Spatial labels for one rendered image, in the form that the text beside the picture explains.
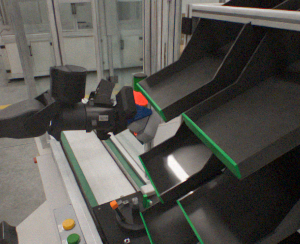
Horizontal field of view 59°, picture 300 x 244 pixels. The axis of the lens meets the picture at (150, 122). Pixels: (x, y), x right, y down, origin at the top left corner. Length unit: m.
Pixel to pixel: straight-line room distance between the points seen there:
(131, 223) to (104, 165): 0.46
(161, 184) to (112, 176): 0.76
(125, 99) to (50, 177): 0.96
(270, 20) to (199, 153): 0.27
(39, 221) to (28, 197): 1.53
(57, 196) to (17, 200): 1.47
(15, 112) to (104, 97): 0.17
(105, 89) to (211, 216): 0.33
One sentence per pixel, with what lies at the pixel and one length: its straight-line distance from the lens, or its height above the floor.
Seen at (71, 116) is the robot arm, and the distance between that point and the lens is 0.55.
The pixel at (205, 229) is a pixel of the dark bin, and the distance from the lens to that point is 0.45.
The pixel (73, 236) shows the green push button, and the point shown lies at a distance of 0.97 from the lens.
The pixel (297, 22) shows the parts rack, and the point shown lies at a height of 1.65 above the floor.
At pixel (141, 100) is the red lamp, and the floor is 1.33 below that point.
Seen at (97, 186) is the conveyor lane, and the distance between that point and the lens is 1.22.
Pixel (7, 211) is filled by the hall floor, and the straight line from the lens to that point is 2.67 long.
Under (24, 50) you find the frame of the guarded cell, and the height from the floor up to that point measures 1.42.
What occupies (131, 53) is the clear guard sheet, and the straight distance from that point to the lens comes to 1.07.
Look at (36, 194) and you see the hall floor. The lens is 2.74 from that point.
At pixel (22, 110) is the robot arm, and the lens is 0.53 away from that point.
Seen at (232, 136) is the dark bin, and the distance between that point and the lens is 0.34.
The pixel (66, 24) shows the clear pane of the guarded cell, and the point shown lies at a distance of 2.01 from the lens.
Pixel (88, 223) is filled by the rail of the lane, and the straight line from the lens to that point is 1.01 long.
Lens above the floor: 1.68
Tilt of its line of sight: 27 degrees down
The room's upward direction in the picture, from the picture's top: straight up
